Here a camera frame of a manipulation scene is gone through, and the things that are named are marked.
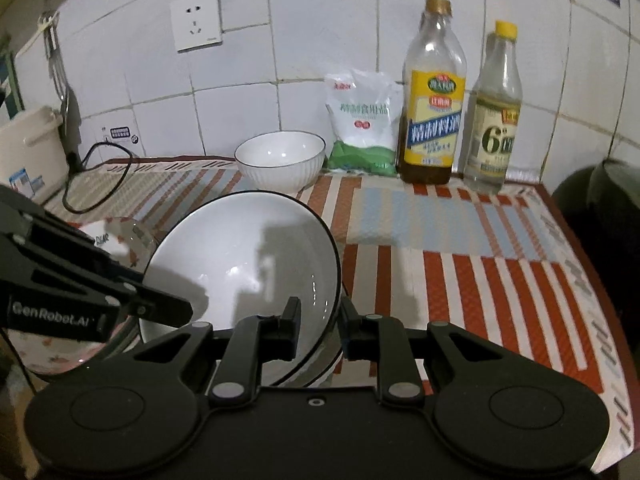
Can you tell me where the hanging kitchen utensil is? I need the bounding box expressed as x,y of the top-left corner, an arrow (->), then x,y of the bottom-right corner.
42,10 -> 83,156

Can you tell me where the striped table mat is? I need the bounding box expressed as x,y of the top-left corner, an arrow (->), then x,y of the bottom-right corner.
65,157 -> 636,456

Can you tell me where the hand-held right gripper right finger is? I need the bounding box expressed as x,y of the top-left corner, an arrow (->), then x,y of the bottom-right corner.
339,300 -> 506,403

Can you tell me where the white ribbed bowl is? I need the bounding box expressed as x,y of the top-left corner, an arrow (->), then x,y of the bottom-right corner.
234,131 -> 327,196

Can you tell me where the plain white plate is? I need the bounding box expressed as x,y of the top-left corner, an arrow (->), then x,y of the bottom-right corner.
137,189 -> 343,388

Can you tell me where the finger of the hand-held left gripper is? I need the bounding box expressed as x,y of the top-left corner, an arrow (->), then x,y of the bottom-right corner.
105,281 -> 195,326
30,221 -> 147,287

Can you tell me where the white wall socket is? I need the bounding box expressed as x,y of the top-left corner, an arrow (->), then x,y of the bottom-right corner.
169,0 -> 223,53

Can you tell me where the white salt bag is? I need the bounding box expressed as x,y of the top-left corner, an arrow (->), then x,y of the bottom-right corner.
324,68 -> 403,177

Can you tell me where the clear yellow cap vinegar bottle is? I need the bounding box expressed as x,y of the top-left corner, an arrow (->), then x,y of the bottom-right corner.
463,21 -> 523,195

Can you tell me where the pink bear print plate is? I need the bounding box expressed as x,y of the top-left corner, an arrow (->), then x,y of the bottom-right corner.
0,216 -> 158,377

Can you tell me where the black wok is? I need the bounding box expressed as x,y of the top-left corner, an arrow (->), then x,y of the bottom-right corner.
550,157 -> 640,321

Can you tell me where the white rice cooker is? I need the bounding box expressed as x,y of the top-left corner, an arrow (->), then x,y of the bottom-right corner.
0,105 -> 66,203

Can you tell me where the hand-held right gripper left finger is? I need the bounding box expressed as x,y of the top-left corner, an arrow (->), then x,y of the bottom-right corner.
132,297 -> 303,406

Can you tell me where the black power cable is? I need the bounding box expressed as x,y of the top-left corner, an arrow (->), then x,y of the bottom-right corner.
62,141 -> 135,214

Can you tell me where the yellow label cooking wine bottle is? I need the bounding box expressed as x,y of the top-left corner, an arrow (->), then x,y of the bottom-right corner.
396,0 -> 468,184

